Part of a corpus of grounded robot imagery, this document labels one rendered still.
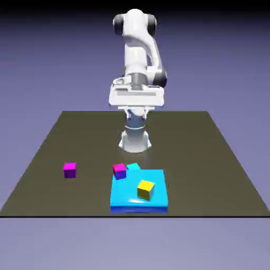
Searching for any small yellow cube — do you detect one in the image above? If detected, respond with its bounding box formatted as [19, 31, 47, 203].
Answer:
[137, 179, 155, 201]

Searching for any large cyan box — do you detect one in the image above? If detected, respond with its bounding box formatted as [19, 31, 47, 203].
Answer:
[110, 169, 169, 214]

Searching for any small magenta cube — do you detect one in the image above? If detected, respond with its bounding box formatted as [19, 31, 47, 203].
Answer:
[63, 162, 77, 179]
[112, 162, 127, 180]

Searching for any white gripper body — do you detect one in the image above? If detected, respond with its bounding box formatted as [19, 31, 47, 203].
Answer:
[108, 84, 165, 111]

